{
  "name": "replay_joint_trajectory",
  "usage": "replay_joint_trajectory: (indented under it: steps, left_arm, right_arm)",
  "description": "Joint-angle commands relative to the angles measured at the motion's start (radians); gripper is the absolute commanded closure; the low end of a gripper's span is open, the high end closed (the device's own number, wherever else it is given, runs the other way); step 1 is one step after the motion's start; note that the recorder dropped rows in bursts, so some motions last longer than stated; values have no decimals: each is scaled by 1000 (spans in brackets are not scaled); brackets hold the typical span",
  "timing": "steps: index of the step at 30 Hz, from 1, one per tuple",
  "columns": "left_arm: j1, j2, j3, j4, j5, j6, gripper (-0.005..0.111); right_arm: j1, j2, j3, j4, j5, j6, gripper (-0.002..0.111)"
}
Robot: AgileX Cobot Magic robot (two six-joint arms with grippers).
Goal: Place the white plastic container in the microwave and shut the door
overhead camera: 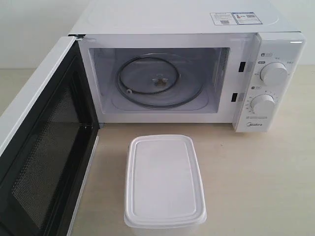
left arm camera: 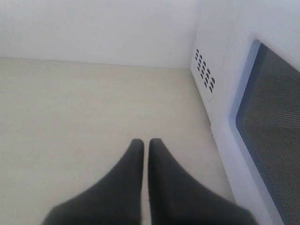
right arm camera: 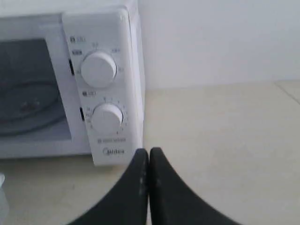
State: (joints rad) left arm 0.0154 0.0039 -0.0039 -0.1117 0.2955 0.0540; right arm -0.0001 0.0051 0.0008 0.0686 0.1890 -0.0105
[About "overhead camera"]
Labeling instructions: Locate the glass turntable plate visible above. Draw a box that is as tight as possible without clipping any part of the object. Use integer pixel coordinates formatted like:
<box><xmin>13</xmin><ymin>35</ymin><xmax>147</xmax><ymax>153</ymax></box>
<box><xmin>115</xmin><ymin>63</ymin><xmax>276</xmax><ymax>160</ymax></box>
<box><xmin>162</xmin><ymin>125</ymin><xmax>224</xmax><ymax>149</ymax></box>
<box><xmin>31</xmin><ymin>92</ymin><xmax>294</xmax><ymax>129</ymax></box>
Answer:
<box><xmin>115</xmin><ymin>53</ymin><xmax>204</xmax><ymax>109</ymax></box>

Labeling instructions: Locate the white plastic lidded container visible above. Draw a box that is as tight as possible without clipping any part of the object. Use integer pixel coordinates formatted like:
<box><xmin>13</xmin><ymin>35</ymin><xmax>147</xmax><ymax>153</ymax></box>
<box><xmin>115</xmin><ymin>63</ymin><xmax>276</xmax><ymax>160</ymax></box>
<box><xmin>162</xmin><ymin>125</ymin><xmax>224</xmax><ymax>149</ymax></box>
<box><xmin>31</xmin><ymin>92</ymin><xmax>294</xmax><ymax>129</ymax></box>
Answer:
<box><xmin>124</xmin><ymin>134</ymin><xmax>207</xmax><ymax>236</ymax></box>

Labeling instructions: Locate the white microwave oven body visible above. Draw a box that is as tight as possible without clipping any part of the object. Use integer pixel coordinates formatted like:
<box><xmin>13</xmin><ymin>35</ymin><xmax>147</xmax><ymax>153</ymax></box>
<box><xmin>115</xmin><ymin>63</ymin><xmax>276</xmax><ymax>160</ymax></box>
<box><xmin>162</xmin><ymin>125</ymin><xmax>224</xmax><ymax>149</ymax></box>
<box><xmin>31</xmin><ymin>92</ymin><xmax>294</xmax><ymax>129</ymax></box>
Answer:
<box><xmin>69</xmin><ymin>0</ymin><xmax>306</xmax><ymax>133</ymax></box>

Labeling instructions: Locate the blue white warning sticker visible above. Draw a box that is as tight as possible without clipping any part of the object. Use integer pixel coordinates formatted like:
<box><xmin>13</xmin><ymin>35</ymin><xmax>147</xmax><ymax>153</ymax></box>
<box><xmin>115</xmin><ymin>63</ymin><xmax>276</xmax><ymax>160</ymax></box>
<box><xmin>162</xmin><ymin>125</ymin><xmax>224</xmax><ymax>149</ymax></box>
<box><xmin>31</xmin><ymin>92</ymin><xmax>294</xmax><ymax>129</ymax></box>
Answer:
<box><xmin>210</xmin><ymin>12</ymin><xmax>263</xmax><ymax>26</ymax></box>

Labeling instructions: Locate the white control knob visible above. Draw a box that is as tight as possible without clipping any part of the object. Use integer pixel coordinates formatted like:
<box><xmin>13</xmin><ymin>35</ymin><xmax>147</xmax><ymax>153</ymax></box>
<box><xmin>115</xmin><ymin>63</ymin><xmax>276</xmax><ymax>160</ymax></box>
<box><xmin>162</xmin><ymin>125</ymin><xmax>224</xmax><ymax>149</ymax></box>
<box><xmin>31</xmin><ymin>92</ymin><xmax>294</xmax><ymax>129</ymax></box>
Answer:
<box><xmin>251</xmin><ymin>94</ymin><xmax>275</xmax><ymax>115</ymax></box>
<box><xmin>260</xmin><ymin>62</ymin><xmax>288</xmax><ymax>86</ymax></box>

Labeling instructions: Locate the white upper control knob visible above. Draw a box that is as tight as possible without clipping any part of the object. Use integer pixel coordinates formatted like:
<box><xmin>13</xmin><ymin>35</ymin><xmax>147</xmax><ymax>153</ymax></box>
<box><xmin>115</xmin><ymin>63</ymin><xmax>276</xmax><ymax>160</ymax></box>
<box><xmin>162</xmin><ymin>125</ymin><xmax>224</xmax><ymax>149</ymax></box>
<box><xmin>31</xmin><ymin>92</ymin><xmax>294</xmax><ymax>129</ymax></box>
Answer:
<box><xmin>260</xmin><ymin>62</ymin><xmax>288</xmax><ymax>86</ymax></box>

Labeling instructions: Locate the white lower control knob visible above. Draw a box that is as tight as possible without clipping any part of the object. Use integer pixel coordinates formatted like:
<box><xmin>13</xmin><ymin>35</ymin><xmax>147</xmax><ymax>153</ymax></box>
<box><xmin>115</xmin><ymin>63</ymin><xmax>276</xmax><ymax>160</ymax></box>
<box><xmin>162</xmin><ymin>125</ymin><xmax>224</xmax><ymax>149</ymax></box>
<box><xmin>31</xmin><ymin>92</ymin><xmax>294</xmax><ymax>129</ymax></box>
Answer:
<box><xmin>251</xmin><ymin>94</ymin><xmax>275</xmax><ymax>115</ymax></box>

